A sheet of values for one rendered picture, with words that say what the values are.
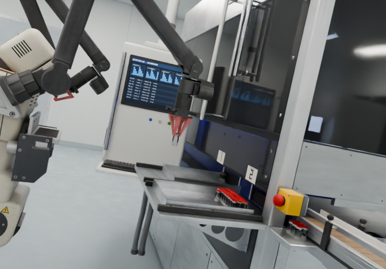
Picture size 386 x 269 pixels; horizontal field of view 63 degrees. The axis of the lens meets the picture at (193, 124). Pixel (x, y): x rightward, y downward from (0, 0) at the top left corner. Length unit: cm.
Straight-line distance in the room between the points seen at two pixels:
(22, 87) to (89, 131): 559
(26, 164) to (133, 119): 97
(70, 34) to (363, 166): 114
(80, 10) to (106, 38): 557
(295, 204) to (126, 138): 121
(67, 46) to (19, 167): 43
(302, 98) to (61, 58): 80
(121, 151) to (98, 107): 453
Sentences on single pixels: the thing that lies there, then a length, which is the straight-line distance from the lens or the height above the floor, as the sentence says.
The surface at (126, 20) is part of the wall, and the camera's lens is 668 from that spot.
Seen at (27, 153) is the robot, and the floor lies 98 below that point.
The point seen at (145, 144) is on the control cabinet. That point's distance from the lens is 203.
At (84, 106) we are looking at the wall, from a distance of 654.
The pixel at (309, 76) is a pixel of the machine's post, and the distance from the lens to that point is 120.
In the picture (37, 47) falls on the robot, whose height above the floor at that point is 133.
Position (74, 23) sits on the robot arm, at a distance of 103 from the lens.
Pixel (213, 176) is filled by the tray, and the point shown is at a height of 89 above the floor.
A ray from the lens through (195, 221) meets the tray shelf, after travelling 111.
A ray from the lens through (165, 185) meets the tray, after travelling 137.
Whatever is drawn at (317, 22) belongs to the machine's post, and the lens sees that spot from 123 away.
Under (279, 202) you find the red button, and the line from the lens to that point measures 112.
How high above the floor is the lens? 124
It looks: 3 degrees down
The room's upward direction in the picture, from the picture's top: 12 degrees clockwise
